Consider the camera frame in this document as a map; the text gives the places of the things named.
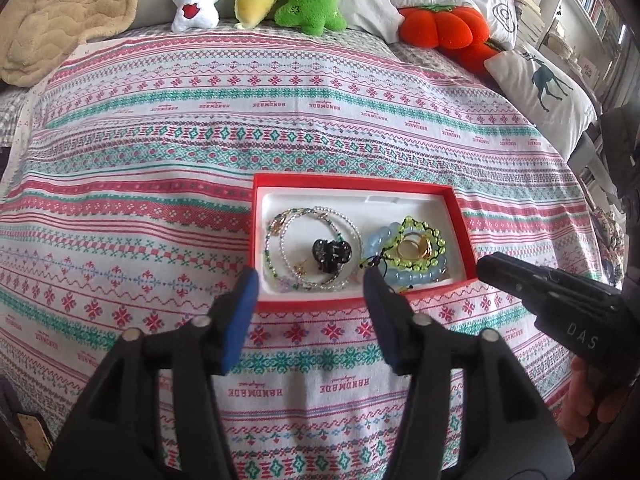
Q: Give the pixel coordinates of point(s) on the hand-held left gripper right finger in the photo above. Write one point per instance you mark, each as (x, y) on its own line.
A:
(382, 320)

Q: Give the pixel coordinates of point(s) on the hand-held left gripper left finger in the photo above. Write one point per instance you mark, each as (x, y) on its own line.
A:
(240, 325)

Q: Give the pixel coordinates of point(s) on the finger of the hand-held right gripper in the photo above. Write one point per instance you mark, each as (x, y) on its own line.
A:
(505, 275)

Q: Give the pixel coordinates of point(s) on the red jewelry box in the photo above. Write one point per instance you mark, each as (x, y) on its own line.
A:
(310, 305)

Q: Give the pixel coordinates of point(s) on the gold earring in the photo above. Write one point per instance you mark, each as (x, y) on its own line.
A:
(301, 267)
(279, 221)

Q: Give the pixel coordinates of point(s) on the black hair claw clip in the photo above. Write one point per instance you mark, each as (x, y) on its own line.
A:
(327, 255)

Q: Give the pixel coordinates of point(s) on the person's right hand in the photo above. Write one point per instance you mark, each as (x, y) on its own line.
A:
(590, 405)

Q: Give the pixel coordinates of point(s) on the white deer print pillow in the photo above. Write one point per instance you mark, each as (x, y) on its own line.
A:
(540, 110)

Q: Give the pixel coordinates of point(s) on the dark jacket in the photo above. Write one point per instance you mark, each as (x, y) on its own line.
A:
(622, 150)

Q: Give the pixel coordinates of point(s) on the patterned red green blanket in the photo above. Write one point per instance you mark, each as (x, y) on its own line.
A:
(150, 160)

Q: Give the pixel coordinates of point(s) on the orange pumpkin plush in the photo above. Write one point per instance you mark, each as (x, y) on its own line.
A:
(475, 57)
(435, 27)

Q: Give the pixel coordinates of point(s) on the stack of books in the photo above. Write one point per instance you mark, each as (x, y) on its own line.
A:
(527, 15)

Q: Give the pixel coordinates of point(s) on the white bookshelf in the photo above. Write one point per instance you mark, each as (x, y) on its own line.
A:
(590, 0)

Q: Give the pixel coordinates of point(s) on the beige quilted blanket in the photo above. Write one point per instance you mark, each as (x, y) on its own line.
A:
(65, 10)

